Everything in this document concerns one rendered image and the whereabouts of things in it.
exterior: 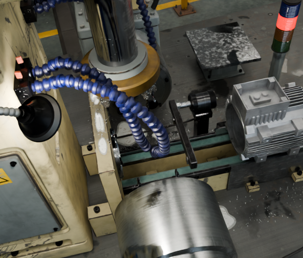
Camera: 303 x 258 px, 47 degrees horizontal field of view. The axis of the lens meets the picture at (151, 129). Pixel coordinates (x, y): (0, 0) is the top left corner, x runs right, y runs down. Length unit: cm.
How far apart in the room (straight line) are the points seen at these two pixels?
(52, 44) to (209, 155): 240
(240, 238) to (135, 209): 44
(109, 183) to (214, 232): 28
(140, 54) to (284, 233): 69
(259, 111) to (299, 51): 82
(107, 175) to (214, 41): 89
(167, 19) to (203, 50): 195
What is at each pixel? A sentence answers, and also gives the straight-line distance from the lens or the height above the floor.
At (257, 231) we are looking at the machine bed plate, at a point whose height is 80.
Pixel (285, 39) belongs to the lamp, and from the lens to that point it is 131.
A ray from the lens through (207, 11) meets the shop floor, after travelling 353.
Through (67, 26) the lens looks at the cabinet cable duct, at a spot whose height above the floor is 3.
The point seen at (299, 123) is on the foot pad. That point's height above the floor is 108.
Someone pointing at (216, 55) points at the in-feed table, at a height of 92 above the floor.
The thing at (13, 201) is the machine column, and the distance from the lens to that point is 85.
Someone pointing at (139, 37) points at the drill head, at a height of 115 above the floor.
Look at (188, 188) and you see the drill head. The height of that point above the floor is 115.
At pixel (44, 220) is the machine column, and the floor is 105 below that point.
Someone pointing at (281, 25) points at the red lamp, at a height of 113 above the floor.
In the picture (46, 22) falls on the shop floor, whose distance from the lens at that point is 370.
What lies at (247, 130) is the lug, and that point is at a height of 108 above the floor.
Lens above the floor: 182
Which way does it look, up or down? 49 degrees down
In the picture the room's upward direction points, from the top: 7 degrees counter-clockwise
